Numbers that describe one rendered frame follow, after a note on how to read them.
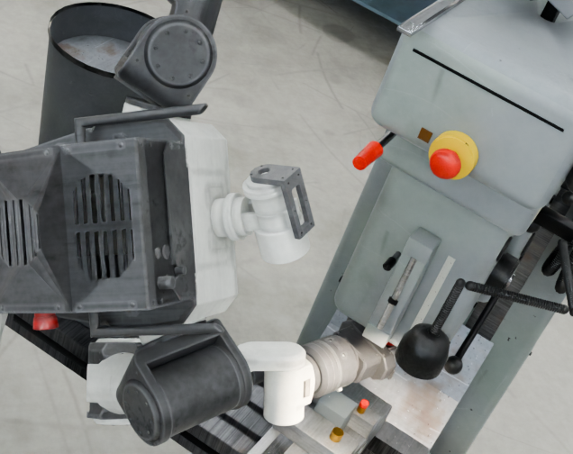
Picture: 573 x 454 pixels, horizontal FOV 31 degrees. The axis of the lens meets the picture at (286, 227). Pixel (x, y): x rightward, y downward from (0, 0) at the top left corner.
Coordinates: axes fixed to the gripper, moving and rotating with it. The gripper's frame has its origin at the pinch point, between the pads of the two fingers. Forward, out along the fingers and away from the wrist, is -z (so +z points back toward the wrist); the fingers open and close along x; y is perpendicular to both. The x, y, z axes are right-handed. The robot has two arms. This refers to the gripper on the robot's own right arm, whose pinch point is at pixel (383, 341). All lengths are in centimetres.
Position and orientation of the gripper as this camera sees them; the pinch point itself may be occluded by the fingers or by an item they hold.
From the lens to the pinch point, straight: 179.0
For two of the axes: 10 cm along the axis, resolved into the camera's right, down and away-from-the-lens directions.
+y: -3.0, 7.5, 5.9
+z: -7.4, 2.0, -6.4
